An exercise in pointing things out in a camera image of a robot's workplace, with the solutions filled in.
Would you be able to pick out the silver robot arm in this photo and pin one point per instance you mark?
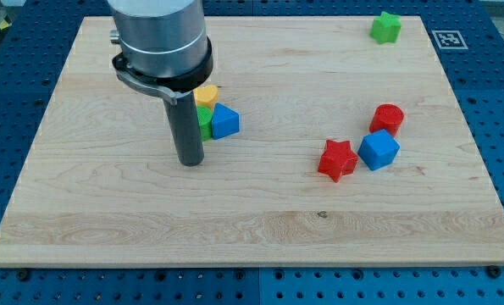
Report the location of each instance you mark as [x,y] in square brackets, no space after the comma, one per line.
[166,52]

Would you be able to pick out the blue triangular block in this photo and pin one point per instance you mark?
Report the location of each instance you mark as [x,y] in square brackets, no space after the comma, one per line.
[225,121]

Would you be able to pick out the green cylinder block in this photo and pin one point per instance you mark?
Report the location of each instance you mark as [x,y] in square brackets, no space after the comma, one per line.
[204,116]

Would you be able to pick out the yellow wooden block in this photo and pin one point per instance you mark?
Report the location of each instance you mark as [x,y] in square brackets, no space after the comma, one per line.
[206,96]

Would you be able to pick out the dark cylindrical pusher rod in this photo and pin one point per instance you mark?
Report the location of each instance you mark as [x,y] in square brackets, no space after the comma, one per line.
[185,129]

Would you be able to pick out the red star block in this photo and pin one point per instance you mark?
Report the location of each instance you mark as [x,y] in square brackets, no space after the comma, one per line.
[337,160]

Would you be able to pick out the blue cube block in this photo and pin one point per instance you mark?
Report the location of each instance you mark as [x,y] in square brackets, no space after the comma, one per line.
[378,149]

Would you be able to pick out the red cylinder block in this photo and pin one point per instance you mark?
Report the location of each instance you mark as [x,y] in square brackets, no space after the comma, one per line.
[387,117]

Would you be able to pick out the wooden board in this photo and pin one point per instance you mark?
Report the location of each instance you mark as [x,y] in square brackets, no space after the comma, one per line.
[102,187]

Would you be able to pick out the green star block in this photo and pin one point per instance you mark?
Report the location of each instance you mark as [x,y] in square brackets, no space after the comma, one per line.
[386,28]

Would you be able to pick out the white fiducial marker tag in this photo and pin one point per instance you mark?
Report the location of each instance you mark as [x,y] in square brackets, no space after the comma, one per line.
[449,40]

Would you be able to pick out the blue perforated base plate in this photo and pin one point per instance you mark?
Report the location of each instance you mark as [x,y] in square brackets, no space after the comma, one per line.
[33,49]

